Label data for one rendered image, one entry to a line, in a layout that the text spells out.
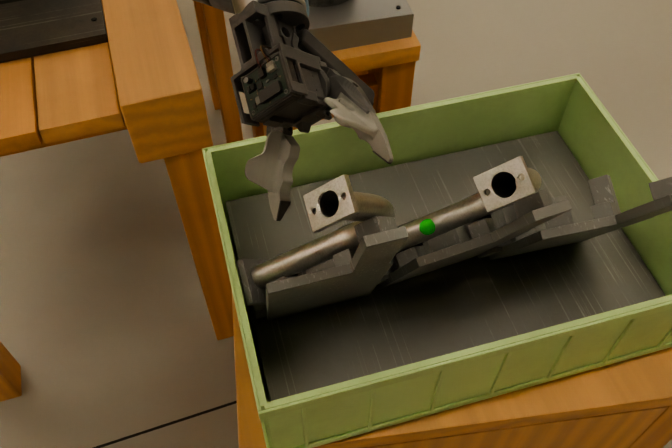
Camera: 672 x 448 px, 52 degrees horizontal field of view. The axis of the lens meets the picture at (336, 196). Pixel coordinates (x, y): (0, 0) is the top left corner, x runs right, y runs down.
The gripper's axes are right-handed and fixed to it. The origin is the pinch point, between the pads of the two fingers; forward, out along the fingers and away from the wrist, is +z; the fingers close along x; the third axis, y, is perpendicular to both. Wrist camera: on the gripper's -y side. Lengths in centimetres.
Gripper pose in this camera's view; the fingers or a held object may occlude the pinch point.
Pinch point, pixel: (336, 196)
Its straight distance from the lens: 69.0
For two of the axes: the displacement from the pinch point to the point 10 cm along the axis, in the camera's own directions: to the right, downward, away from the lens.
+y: -6.1, -0.7, -7.9
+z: 2.6, 9.2, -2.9
